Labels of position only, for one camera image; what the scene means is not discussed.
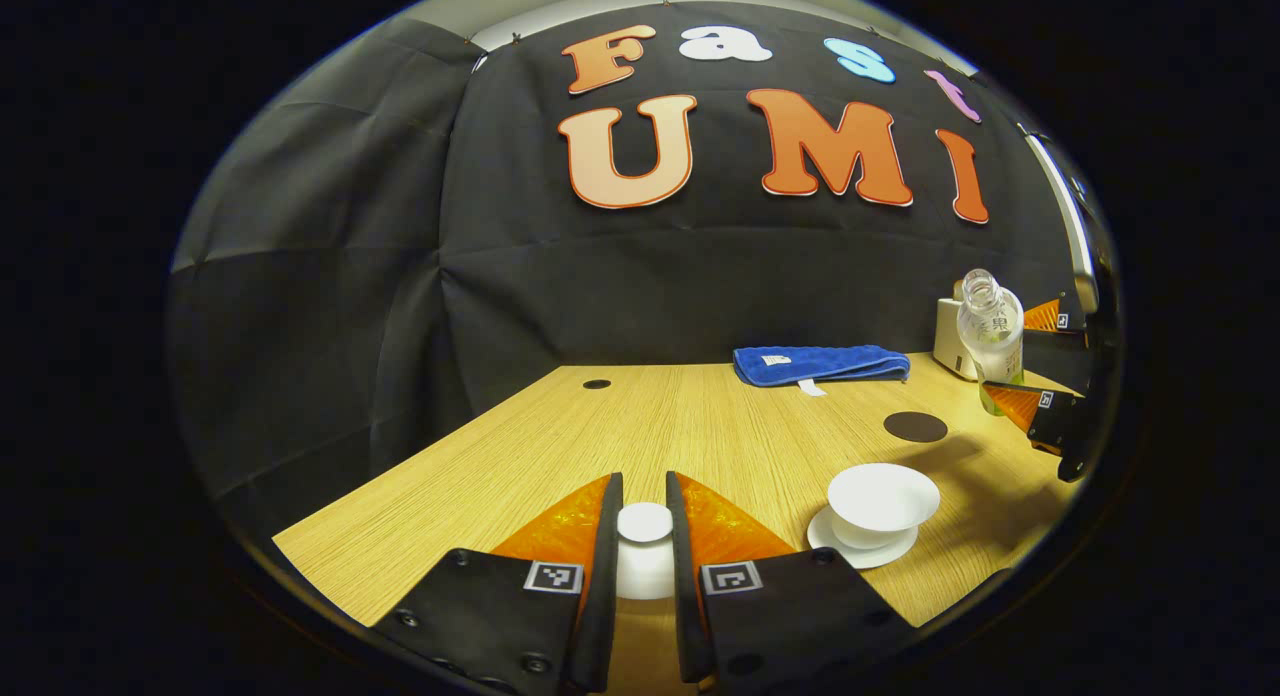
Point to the white saucer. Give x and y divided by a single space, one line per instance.
850 554

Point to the black backdrop cloth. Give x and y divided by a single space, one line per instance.
400 276

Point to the dark round coaster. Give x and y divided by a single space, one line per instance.
915 427

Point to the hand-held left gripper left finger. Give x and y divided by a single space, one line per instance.
608 616

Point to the white teacup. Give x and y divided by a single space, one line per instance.
880 496

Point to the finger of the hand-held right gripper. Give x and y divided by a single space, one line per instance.
1060 426
1045 318

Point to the blue folded towel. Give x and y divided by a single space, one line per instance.
820 363

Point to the white teacup lid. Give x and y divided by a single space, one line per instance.
645 566

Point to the white toaster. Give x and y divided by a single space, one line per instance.
948 336

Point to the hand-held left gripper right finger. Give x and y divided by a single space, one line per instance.
685 616

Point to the clear green water bottle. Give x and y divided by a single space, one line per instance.
985 336

